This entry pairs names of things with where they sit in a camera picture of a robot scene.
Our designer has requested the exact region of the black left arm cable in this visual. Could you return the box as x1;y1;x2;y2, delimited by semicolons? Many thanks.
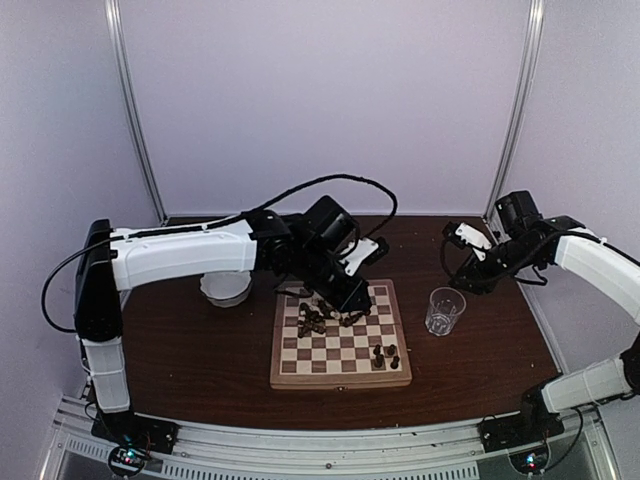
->
209;173;400;241

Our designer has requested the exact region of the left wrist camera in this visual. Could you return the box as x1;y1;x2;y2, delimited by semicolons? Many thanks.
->
339;237;389;276

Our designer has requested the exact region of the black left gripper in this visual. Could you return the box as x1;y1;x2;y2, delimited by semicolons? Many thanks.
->
295;244;373;316

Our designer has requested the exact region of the wooden chess board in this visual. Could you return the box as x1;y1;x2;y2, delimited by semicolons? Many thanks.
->
270;279;412;391

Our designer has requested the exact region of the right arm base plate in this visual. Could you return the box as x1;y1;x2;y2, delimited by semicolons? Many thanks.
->
478;413;565;453

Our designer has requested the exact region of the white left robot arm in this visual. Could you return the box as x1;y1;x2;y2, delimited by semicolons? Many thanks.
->
74;196;381;444

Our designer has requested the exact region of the clear plastic cup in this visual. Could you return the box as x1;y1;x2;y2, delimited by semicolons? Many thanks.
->
425;287;467;337

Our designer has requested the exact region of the aluminium frame post left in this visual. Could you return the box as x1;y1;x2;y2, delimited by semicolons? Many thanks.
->
104;0;168;224

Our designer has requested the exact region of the black right camera cable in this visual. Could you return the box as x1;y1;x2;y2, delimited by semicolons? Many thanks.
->
439;234;461;286

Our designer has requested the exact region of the white round bowl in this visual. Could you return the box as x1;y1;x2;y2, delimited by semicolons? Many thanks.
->
200;272;252;308

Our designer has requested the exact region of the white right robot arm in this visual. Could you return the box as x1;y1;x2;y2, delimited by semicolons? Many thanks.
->
443;190;639;442

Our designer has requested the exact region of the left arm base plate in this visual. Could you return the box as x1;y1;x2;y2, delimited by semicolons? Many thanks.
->
91;412;179;454

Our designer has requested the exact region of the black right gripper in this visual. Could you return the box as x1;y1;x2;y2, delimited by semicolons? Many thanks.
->
449;236;541;295

